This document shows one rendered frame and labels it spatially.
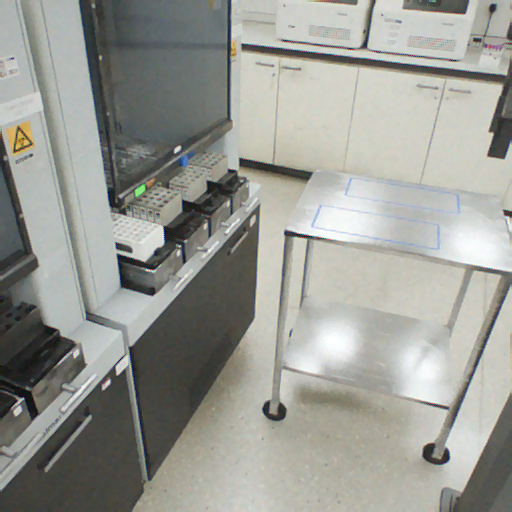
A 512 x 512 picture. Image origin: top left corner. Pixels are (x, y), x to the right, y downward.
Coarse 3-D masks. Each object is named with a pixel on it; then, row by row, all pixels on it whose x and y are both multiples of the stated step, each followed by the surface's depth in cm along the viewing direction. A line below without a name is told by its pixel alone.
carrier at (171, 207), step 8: (176, 192) 138; (168, 200) 134; (176, 200) 137; (160, 208) 130; (168, 208) 134; (176, 208) 138; (160, 216) 131; (168, 216) 135; (176, 216) 139; (160, 224) 132
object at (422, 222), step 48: (336, 192) 156; (384, 192) 157; (432, 192) 159; (288, 240) 138; (336, 240) 133; (384, 240) 133; (432, 240) 134; (480, 240) 135; (288, 288) 147; (336, 336) 180; (384, 336) 181; (432, 336) 182; (480, 336) 136; (384, 384) 162; (432, 384) 163
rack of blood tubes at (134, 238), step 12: (120, 216) 129; (120, 228) 124; (132, 228) 124; (144, 228) 126; (156, 228) 125; (120, 240) 120; (132, 240) 120; (144, 240) 120; (156, 240) 124; (120, 252) 123; (132, 252) 121; (144, 252) 120
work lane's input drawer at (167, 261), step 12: (156, 252) 124; (168, 252) 125; (180, 252) 130; (120, 264) 122; (132, 264) 122; (144, 264) 121; (156, 264) 121; (168, 264) 125; (180, 264) 132; (120, 276) 125; (132, 276) 123; (144, 276) 121; (156, 276) 121; (168, 276) 127; (156, 288) 122
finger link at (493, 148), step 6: (498, 120) 83; (498, 126) 83; (498, 132) 84; (510, 132) 83; (492, 138) 84; (510, 138) 83; (492, 144) 85; (498, 144) 84; (504, 144) 84; (492, 150) 85; (498, 150) 85; (504, 150) 85; (492, 156) 86; (498, 156) 85; (504, 156) 85
